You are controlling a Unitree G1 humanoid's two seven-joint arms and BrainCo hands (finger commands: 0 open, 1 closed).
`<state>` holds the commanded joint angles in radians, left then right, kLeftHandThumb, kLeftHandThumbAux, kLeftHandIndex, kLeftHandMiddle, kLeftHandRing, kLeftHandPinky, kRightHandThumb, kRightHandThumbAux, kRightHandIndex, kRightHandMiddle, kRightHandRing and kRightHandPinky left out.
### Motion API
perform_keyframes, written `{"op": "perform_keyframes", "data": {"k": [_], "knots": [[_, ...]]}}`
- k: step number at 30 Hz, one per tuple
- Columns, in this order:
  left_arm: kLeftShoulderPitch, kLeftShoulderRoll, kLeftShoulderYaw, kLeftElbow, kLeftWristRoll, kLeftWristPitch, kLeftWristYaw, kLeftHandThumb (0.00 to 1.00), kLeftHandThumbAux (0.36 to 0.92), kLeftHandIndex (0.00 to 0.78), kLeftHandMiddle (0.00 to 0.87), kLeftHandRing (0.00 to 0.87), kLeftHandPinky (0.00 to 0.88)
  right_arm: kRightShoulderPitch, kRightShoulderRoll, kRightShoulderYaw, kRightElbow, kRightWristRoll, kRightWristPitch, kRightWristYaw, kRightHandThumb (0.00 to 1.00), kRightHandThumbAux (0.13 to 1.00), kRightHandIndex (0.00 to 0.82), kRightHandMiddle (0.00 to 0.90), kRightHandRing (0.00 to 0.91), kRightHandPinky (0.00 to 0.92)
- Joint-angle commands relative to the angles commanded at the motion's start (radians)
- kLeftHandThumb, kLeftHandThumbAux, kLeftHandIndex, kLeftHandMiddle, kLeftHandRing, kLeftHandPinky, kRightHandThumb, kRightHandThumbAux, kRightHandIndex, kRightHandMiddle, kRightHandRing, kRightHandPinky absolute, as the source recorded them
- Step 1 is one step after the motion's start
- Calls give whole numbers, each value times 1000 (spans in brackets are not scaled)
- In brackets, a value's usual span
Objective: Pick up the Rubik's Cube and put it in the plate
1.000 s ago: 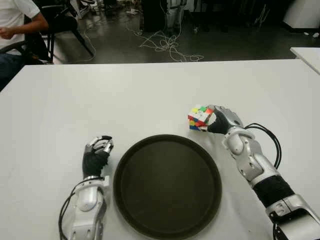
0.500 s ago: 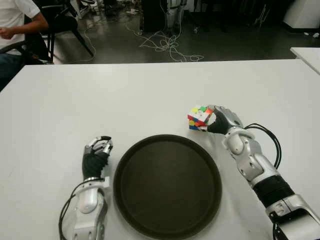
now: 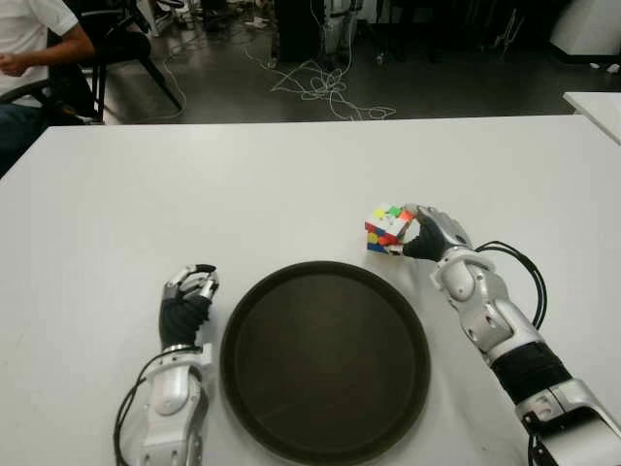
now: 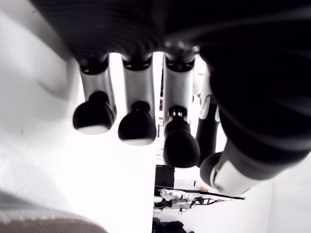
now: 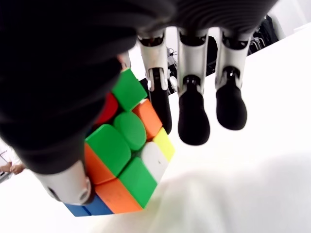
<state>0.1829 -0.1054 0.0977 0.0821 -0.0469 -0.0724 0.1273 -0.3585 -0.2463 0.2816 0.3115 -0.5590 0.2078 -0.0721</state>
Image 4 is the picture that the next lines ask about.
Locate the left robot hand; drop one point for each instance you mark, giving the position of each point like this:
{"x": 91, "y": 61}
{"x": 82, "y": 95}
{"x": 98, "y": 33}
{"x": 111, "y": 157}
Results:
{"x": 218, "y": 24}

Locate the round dark brown plate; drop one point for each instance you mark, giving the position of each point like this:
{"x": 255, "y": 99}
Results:
{"x": 48, "y": 225}

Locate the black floor cabinet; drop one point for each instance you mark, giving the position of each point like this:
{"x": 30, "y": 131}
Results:
{"x": 165, "y": 176}

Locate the white humanoid robot legs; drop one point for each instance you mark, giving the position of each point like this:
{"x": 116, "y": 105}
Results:
{"x": 175, "y": 194}

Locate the black equipment pile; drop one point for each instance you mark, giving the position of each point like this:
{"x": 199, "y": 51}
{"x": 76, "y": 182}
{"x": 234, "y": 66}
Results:
{"x": 170, "y": 225}

